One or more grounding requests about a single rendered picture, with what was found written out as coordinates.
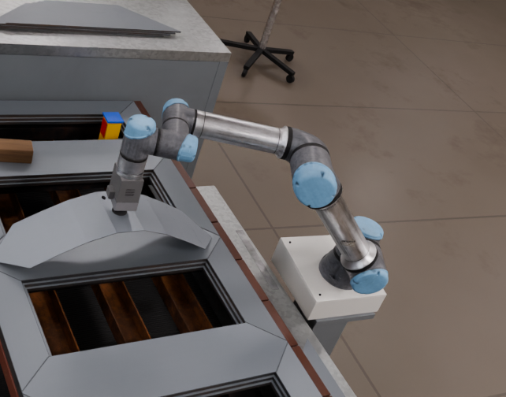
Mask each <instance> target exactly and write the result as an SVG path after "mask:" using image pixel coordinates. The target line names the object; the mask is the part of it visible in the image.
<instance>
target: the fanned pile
mask: <svg viewBox="0 0 506 397"><path fill-rule="evenodd" d="M303 353H304V354H305V355H306V357H307V359H308V360H309V362H310V363H311V364H312V366H313V368H314V370H315V371H316V373H317V374H318V375H319V377H320V378H321V380H322V382H323V384H324V385H325V386H326V388H327V389H328V391H329V393H330V394H331V395H330V396H332V397H345V395H344V393H343V392H342V391H341V389H340V388H339V386H338V384H337V382H336V381H335V380H334V379H333V377H332V375H331V374H330V372H329V370H328V369H327V368H326V366H325V364H324V363H323V361H322V360H321V359H320V357H319V356H318V354H317V352H316V351H315V349H314V348H313V346H312V345H311V343H310V341H309V340H308V339H307V341H306V343H305V346H304V349H303Z"/></svg>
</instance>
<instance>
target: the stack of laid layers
mask: <svg viewBox="0 0 506 397"><path fill-rule="evenodd" d="M102 119H103V115H102V114H75V115H0V124H101V123H102ZM112 173H113V172H103V173H70V174H53V175H36V176H4V177H0V187H24V186H39V185H54V184H82V183H98V182H110V180H111V176H112ZM143 179H144V180H149V181H150V182H151V184H152V186H153V188H154V189H155V191H156V193H157V194H158V197H159V198H160V199H161V201H162V202H164V203H166V204H168V205H170V206H173V207H175V205H174V204H173V202H172V200H171V198H170V197H169V196H168V194H167V192H166V190H165V188H164V187H163V186H162V184H161V182H160V180H159V179H158V177H157V176H156V174H155V172H154V170H144V172H143ZM175 208H176V207H175ZM0 225H1V227H2V231H3V233H4V236H3V237H2V238H1V239H0V243H1V241H2V240H3V239H4V237H5V235H6V232H5V229H4V227H3V225H2V221H1V219H0ZM203 230H204V231H205V232H206V233H207V234H208V235H210V236H211V237H212V239H211V241H210V242H209V244H208V246H207V247H206V249H203V248H201V247H197V246H196V245H194V244H191V243H188V242H186V241H183V240H181V239H177V238H175V237H172V236H168V235H164V234H160V233H155V232H147V231H138V232H122V233H116V234H113V235H111V236H107V237H104V238H101V239H97V240H94V241H91V242H89V243H85V244H84V245H81V246H79V247H76V248H74V249H72V250H69V251H67V252H65V253H63V254H59V255H58V256H56V257H54V258H52V259H50V260H48V261H45V262H43V263H41V264H39V265H37V266H35V267H32V268H30V269H28V268H24V267H20V266H15V265H8V264H4V263H0V272H2V273H4V274H7V275H9V276H11V277H13V278H16V279H18V280H20V281H22V284H23V286H24V289H25V292H26V294H27V297H28V300H29V302H30V305H31V307H32V311H33V314H34V315H35V319H36V321H37V324H38V326H39V330H40V332H41V334H42V337H43V340H44V343H45V345H46V347H47V351H48V353H49V356H52V354H51V352H50V348H49V347H48V344H47V341H46V338H45V336H44V334H43V330H42V328H41V325H40V323H39V319H38V318H37V315H36V312H35V309H34V306H33V305H32V301H31V299H30V296H29V294H28V291H39V290H46V289H52V288H64V287H71V286H77V285H84V284H96V283H102V282H108V281H115V280H127V279H133V278H140V277H146V276H158V275H165V274H171V273H183V272H190V271H196V270H202V271H203V272H204V274H205V275H206V278H207V279H208V280H209V282H210V284H211V286H212V287H213V289H214V291H215V292H216V294H217V296H218V298H219V299H220V300H221V303H222V304H223V306H224V307H225V309H226V311H227V313H228V314H229V316H230V317H231V319H232V321H233V323H234V324H235V325H236V324H241V323H246V322H245V321H244V319H243V318H242V316H241V314H240V312H239V311H238V309H237V308H236V306H235V304H234V303H233V301H232V300H231V298H230V296H229V294H228V292H227V291H226V290H225V288H224V286H223V285H222V283H221V281H220V280H219V278H218V276H217V274H216V273H215V271H214V270H213V268H212V266H211V265H210V263H209V262H208V260H207V259H208V258H209V256H210V254H211V252H212V251H213V249H214V248H215V246H216V244H217V243H218V240H219V239H220V238H221V237H220V236H219V235H216V234H214V233H213V232H209V231H207V230H206V229H203ZM0 340H1V343H2V347H3V350H4V352H5V355H6V359H7V362H8V364H9V368H10V371H11V373H12V377H13V381H14V384H15V386H16V389H17V393H18V395H19V397H24V396H23V394H22V391H21V389H20V385H19V382H18V379H17V375H16V373H15V370H14V368H13V363H12V361H11V358H10V356H9V352H8V349H7V346H6V342H5V340H4V337H3V334H2V330H1V328H0ZM269 384H270V385H271V387H272V389H273V390H274V392H275V394H276V395H277V397H290V395H289V393H288V392H287V390H286V389H285V386H284V385H283V384H282V382H281V380H280V378H279V377H278V375H277V374H276V372H275V373H268V374H264V375H261V376H256V377H250V378H246V379H243V380H235V381H232V382H228V383H224V384H217V385H214V386H209V387H205V388H199V389H195V390H191V391H185V392H181V393H177V394H173V395H167V396H162V397H217V396H220V395H227V394H230V393H234V392H238V391H244V390H248V389H252V388H258V387H262V386H266V385H269Z"/></svg>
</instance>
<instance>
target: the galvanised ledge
mask: <svg viewBox="0 0 506 397"><path fill-rule="evenodd" d="M196 188H197V189H198V190H199V192H200V194H201V195H202V197H203V198H204V200H205V201H206V203H207V205H208V206H209V207H210V209H211V211H212V212H213V214H214V216H215V217H216V218H217V219H218V222H219V223H220V225H221V226H222V227H223V229H224V230H225V232H226V234H227V235H228V237H229V238H230V240H231V241H232V243H233V245H234V246H235V248H236V249H237V251H238V252H239V254H240V256H241V257H242V260H244V261H245V263H246V264H247V267H248V268H249V269H250V270H251V272H252V274H253V275H254V277H255V279H256V280H257V281H258V283H259V285H260V286H261V288H262V289H263V290H264V292H265V293H266V296H267V297H268V299H269V301H271V303H272V304H273V306H274V308H275V310H276V311H277V312H278V314H279V315H280V317H281V319H282V320H283V322H284V323H285V325H286V326H287V328H288V330H289V331H290V332H291V334H292V335H293V337H294V339H295V340H296V342H297V343H298V346H300V348H301V349H302V350H303V349H304V346H305V343H306V341H307V339H308V340H309V341H310V343H311V345H312V346H313V348H314V349H315V351H316V352H317V354H318V356H319V357H320V359H321V360H322V361H323V363H324V364H325V366H326V368H327V369H328V370H329V372H330V374H331V375H332V377H333V379H334V380H335V381H336V382H337V384H338V386H339V388H340V389H341V391H342V392H343V393H344V395H345V397H356V395H355V393H354V392H353V390H352V389H351V388H350V386H349V385H348V383H347V381H346V380H345V379H344V377H343V376H342V374H341V373H340V371H339V370H338V368H337V367H336V366H335V364H334V363H333V361H332V359H331V358H330V356H329V355H328V354H327V352H326V350H325V349H324V347H323V346H322V345H321V343H320V342H319V340H318V338H317V337H316V335H315V334H314V333H313V332H312V330H311V328H310V327H309V325H308V324H307V322H306V321H305V320H304V318H303V316H302V315H301V313H300V312H299V311H298V309H297V308H296V306H295V304H294V303H293V301H292V300H291V299H290V297H289V296H288V294H287V293H286V291H285V290H284V288H283V287H282V286H281V284H280V282H279V281H278V279H277V278H276V277H275V275H274V274H273V272H272V270H271V269H270V267H269V266H268V265H267V263H266V261H265V260H264V258H263V257H262V255H261V254H260V253H259V251H258V250H257V248H256V247H255V245H254V244H253V242H252V241H251V239H250V238H249V236H248V235H247V233H246V232H245V231H244V229H243V227H242V226H241V224H240V222H239V221H238V220H237V219H236V217H235V216H234V214H233V212H232V211H231V209H230V208H229V207H228V205H227V204H226V202H225V200H224V199H223V198H222V196H221V195H220V193H219V192H218V190H217V188H216V187H215V186H202V187H196ZM236 230H243V231H244V233H245V235H246V237H247V238H248V239H249V241H250V243H251V245H252V246H253V247H254V249H255V251H256V253H257V254H258V256H259V257H260V259H261V260H262V262H263V264H264V266H265V267H266V268H267V270H268V272H269V273H270V275H271V276H272V278H273V280H274V281H275V283H276V285H277V286H278V287H279V289H276V290H272V289H271V287H270V286H269V284H268V283H267V281H266V279H265V277H264V276H263V274H262V273H261V271H260V269H259V267H258V266H257V265H256V263H255V261H254V259H253V258H252V256H251V255H250V253H249V252H248V250H247V248H246V247H245V246H244V243H243V242H242V240H241V238H240V237H239V236H238V234H237V232H236Z"/></svg>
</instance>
